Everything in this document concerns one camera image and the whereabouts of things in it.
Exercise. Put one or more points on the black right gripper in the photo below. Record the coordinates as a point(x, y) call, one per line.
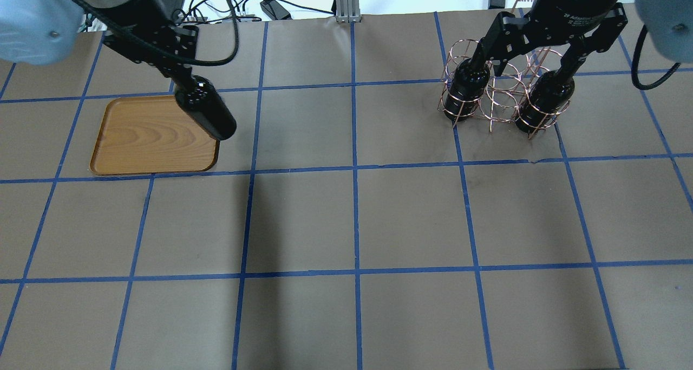
point(569, 6)

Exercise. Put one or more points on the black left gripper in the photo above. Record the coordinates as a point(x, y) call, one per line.
point(131, 8)

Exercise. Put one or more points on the dark wine bottle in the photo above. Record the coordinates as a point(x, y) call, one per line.
point(204, 105)
point(463, 93)
point(546, 99)

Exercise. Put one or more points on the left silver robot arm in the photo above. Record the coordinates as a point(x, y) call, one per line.
point(42, 32)

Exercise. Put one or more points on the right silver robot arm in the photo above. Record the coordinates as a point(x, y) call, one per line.
point(669, 23)

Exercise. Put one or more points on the wooden rectangular tray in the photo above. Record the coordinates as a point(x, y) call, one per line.
point(150, 134)

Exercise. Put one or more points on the copper wire bottle basket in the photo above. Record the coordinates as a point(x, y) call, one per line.
point(503, 95)

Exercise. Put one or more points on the aluminium frame post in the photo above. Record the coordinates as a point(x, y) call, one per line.
point(347, 11)

